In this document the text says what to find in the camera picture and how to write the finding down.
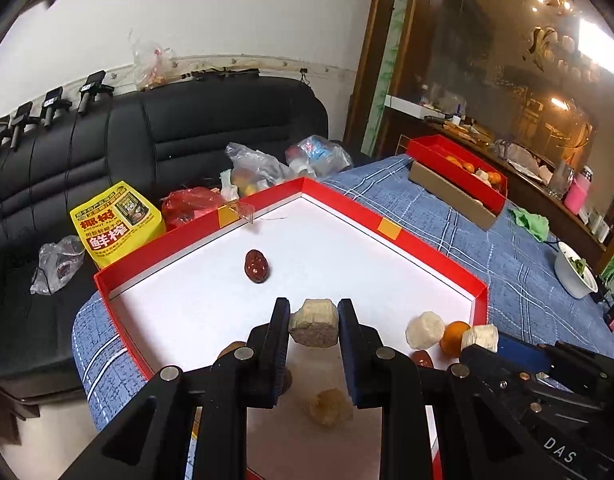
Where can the red date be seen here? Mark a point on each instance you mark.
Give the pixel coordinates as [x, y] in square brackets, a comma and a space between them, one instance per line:
[257, 266]
[422, 358]

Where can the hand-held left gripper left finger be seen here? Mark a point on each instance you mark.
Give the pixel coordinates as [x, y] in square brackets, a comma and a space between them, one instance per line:
[280, 355]

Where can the green cloth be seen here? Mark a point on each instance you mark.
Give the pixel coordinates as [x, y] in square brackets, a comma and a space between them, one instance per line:
[532, 222]

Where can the pale sugarcane chunk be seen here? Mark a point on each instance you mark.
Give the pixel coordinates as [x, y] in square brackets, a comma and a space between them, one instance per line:
[482, 174]
[424, 330]
[314, 322]
[482, 337]

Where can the clear bag with fruit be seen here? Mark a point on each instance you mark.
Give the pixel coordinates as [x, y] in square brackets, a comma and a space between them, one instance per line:
[257, 167]

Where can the grey plastic bag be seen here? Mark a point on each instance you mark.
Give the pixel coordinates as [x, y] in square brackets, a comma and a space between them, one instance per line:
[57, 265]

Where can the red gift box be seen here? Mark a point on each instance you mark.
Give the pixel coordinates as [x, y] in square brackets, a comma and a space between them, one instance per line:
[457, 180]

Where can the clear bag with blue packets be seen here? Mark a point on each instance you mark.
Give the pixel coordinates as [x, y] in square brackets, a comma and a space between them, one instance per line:
[319, 152]

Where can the long white box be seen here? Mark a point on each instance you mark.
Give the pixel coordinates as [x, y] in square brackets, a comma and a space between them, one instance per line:
[407, 106]

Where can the yellow printed carton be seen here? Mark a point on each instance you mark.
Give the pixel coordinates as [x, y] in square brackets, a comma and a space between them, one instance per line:
[119, 222]

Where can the green leafy vegetables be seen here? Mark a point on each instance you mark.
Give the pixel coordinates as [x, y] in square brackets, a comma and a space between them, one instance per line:
[579, 265]

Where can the brown water chestnut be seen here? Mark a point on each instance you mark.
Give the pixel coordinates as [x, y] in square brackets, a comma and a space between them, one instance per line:
[286, 380]
[232, 347]

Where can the red shallow box tray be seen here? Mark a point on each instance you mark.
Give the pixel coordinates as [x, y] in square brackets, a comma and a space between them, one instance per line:
[187, 285]

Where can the pink cup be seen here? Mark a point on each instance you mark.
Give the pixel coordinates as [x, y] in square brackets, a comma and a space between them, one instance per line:
[579, 192]

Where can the small sugarcane chunk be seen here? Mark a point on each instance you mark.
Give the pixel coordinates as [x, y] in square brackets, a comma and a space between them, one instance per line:
[329, 407]

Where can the black leather sofa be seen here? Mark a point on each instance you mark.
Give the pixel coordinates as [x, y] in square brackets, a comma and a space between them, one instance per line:
[187, 125]

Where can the clear plastic bag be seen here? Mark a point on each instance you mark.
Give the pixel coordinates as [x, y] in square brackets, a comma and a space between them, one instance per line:
[149, 62]

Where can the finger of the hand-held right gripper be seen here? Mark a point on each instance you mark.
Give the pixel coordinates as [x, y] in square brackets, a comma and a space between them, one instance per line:
[497, 375]
[522, 352]

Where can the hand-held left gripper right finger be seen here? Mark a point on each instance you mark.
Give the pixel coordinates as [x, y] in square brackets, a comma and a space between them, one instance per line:
[349, 360]

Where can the white bowl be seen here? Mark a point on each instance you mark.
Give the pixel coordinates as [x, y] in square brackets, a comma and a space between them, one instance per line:
[569, 277]

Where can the red plastic bag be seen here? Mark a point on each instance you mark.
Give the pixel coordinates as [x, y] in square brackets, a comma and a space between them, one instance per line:
[192, 205]

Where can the orange mandarin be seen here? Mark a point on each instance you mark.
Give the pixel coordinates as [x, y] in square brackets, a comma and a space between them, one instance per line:
[454, 337]
[469, 167]
[494, 178]
[454, 161]

